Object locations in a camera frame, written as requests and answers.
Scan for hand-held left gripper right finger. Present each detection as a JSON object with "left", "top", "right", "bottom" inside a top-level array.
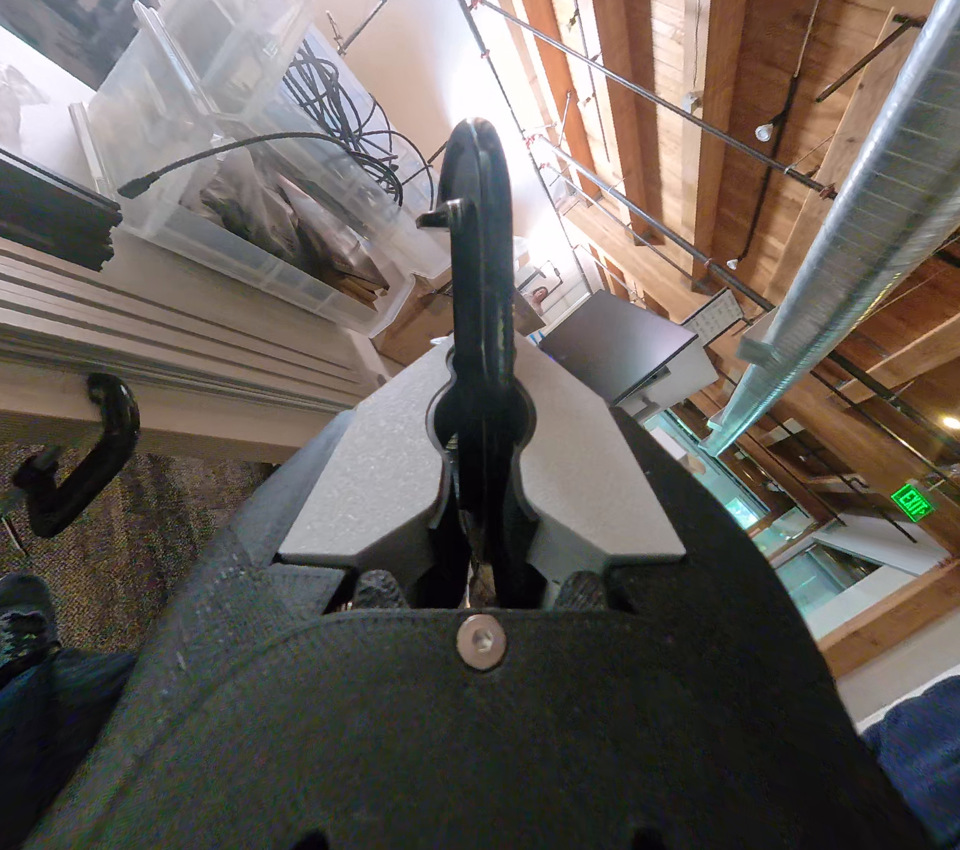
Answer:
[{"left": 514, "top": 338, "right": 689, "bottom": 605}]

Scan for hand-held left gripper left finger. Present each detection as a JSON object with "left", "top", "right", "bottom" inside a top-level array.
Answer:
[{"left": 276, "top": 342, "right": 459, "bottom": 605}]

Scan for black C-clamp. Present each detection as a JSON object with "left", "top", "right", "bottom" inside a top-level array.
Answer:
[
  {"left": 414, "top": 117, "right": 535, "bottom": 607},
  {"left": 11, "top": 372, "right": 144, "bottom": 541}
]

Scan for grey flat display panel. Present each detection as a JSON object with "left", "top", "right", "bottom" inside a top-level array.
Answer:
[{"left": 537, "top": 289, "right": 720, "bottom": 422}]

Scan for brown cardboard box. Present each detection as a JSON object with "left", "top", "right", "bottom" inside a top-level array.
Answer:
[{"left": 373, "top": 280, "right": 547, "bottom": 369}]

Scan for white paper sheet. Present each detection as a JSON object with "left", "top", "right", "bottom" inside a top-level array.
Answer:
[{"left": 681, "top": 287, "right": 745, "bottom": 346}]

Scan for grey aluminium extrusion beam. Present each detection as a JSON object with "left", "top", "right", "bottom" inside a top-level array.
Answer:
[{"left": 0, "top": 236, "right": 380, "bottom": 418}]

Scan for thin metal ceiling rod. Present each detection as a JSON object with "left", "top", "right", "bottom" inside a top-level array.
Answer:
[
  {"left": 527, "top": 136, "right": 775, "bottom": 313},
  {"left": 472, "top": 0, "right": 839, "bottom": 200}
]

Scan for green exit sign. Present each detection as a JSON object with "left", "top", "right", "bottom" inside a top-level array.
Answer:
[{"left": 890, "top": 482, "right": 936, "bottom": 523}]

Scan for person's dark sneaker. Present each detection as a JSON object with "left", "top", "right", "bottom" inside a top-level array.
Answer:
[{"left": 0, "top": 571, "right": 63, "bottom": 671}]

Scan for person's dark trousers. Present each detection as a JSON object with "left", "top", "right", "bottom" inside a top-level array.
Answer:
[{"left": 0, "top": 646, "right": 138, "bottom": 832}]

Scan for person's dark blue top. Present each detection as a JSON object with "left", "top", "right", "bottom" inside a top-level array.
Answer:
[{"left": 861, "top": 676, "right": 960, "bottom": 847}]

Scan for black braided cable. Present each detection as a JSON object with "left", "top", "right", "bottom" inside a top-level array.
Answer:
[{"left": 117, "top": 130, "right": 406, "bottom": 200}]

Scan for bundle of black cables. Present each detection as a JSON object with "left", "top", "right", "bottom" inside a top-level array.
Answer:
[{"left": 283, "top": 40, "right": 438, "bottom": 210}]

